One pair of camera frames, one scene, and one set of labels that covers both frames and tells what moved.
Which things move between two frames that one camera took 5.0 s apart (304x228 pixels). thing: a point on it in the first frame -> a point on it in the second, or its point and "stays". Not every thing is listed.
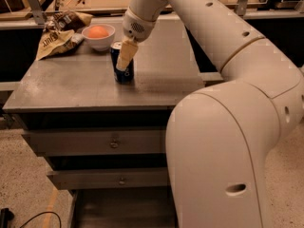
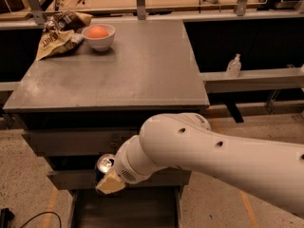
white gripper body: x=137 y=28 -> x=123 y=167
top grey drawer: x=66 y=142 stays
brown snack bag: x=68 y=20 stays
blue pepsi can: x=122 y=76 -> x=104 y=162
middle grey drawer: x=110 y=178 stays
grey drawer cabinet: x=104 y=141 stays
